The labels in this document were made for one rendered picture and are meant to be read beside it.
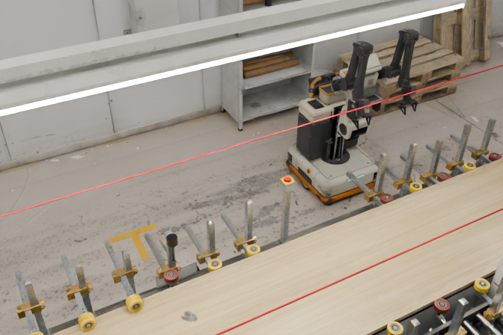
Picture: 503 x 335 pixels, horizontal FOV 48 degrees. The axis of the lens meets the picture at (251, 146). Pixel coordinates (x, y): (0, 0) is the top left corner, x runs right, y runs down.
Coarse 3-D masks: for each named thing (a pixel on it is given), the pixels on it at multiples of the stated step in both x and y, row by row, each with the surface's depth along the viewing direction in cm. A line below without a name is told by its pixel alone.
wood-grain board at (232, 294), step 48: (432, 192) 375; (480, 192) 376; (336, 240) 338; (384, 240) 339; (480, 240) 339; (192, 288) 307; (240, 288) 308; (288, 288) 308; (336, 288) 308; (384, 288) 309; (432, 288) 309
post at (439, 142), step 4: (436, 140) 389; (440, 140) 388; (436, 144) 391; (440, 144) 389; (436, 148) 392; (440, 148) 391; (436, 152) 393; (440, 152) 394; (436, 156) 394; (432, 160) 399; (436, 160) 397; (432, 164) 400; (436, 164) 399; (432, 168) 402; (436, 168) 402; (432, 172) 403; (428, 184) 410; (432, 184) 411
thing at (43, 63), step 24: (312, 0) 234; (336, 0) 234; (360, 0) 239; (384, 0) 246; (192, 24) 212; (216, 24) 213; (240, 24) 217; (264, 24) 222; (72, 48) 195; (96, 48) 195; (120, 48) 198; (144, 48) 203; (0, 72) 182; (24, 72) 186; (48, 72) 190
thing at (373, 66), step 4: (372, 56) 432; (376, 56) 433; (368, 60) 430; (372, 60) 431; (376, 60) 432; (348, 64) 438; (368, 64) 429; (372, 64) 430; (376, 64) 431; (380, 64) 434; (368, 68) 428; (372, 68) 429; (376, 68) 431; (380, 68) 432; (356, 72) 430; (368, 72) 428; (372, 72) 433; (376, 72) 439
